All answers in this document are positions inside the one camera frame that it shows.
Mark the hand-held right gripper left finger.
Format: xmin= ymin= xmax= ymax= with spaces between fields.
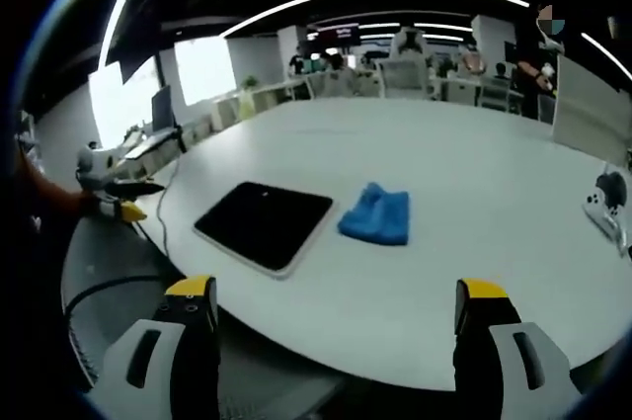
xmin=91 ymin=275 xmax=221 ymax=420

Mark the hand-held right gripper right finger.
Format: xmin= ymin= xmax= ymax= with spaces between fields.
xmin=451 ymin=278 xmax=584 ymax=420

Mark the blue cleaning cloth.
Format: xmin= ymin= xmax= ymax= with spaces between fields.
xmin=337 ymin=182 xmax=411 ymax=247

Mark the dark computer monitor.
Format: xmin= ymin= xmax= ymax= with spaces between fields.
xmin=150 ymin=84 xmax=190 ymax=154

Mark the white partition panel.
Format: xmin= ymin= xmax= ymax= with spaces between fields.
xmin=550 ymin=52 xmax=632 ymax=164

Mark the white office chair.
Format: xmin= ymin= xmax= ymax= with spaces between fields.
xmin=377 ymin=57 xmax=438 ymax=100

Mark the white humanoid robot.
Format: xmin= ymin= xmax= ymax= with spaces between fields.
xmin=389 ymin=27 xmax=429 ymax=61

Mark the thin cable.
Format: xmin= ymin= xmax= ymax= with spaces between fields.
xmin=155 ymin=155 xmax=185 ymax=268

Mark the black floor cable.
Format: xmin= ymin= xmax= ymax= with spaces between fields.
xmin=61 ymin=274 xmax=172 ymax=337

